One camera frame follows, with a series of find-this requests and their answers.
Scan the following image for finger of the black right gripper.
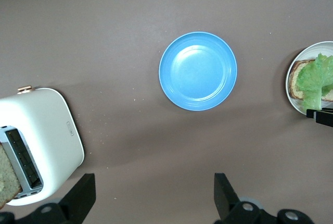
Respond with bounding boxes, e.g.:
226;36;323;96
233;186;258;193
306;108;333;118
314;111;333;128

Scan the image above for beige plate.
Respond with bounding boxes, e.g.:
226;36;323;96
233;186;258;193
285;41;333;117

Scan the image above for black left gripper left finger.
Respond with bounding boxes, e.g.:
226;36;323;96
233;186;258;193
0;173;96;224

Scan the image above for green lettuce leaf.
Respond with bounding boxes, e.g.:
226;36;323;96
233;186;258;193
296;53;333;111

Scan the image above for brown bread slice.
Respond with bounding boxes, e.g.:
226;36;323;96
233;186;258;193
0;142;23;208
289;59;333;103

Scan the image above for white toaster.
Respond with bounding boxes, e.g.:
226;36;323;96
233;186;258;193
0;85;85;207

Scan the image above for blue plate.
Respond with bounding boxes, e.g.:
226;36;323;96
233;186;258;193
158;31;238;112

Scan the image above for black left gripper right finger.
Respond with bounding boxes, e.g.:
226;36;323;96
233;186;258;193
214;173;312;224

